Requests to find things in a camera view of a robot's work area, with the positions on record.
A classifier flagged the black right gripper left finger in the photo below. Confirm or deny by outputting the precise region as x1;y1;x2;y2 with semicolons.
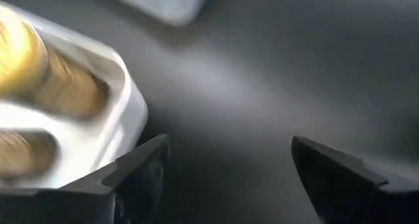
0;134;171;224

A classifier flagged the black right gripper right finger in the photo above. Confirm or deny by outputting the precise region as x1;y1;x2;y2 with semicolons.
290;135;419;224

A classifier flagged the yellow-lid brown spice jar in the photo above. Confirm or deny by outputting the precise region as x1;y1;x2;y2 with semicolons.
0;6;109;121
0;128;59;182

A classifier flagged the white plastic bin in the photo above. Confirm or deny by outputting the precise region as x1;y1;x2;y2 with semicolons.
0;1;150;189

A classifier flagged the translucent plastic bin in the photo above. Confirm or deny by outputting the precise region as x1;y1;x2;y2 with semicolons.
96;0;213;26

